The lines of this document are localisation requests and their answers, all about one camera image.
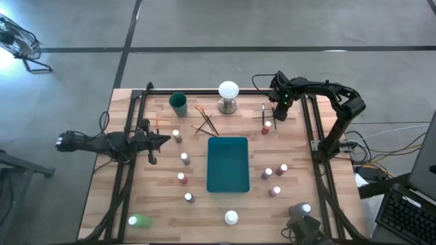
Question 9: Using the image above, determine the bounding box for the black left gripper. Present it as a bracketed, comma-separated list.
[131, 118, 171, 165]

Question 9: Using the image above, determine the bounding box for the yellow cable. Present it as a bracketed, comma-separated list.
[354, 144, 423, 176]

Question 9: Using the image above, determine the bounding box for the teal plastic tray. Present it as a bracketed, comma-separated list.
[206, 136, 251, 194]

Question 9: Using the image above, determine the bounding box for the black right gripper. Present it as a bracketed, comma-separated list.
[268, 70, 302, 123]

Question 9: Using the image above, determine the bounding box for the black power supply box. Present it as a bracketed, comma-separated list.
[357, 166, 389, 181]

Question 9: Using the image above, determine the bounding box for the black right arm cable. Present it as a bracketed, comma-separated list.
[251, 73, 277, 95]

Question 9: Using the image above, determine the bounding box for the white cable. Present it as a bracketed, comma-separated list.
[352, 124, 431, 144]

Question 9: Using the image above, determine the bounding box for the large green paint bottle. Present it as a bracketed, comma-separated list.
[127, 213, 153, 229]

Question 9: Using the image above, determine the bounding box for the white dome lamp silver base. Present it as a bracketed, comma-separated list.
[217, 80, 240, 115]

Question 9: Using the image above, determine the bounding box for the grey laptop lid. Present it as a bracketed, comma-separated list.
[407, 109, 436, 201]

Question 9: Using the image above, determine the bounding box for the black cable bundle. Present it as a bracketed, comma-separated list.
[340, 120, 432, 167]

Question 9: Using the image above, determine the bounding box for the black keyboard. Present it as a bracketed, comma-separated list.
[374, 183, 436, 245]

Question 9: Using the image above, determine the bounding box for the black aluminium table frame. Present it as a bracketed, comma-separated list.
[78, 81, 371, 245]

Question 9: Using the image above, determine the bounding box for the large grey paint bottle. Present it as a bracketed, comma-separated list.
[288, 201, 313, 218]

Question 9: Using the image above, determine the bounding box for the black wire floor fan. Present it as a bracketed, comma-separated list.
[0, 13, 54, 74]

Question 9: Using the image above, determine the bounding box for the large white paint bottle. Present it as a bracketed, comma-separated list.
[223, 210, 239, 226]

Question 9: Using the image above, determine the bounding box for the thin black paintbrush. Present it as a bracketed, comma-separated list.
[193, 114, 213, 137]
[190, 125, 218, 137]

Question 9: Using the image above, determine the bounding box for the green plastic cup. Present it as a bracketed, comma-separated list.
[168, 92, 189, 118]

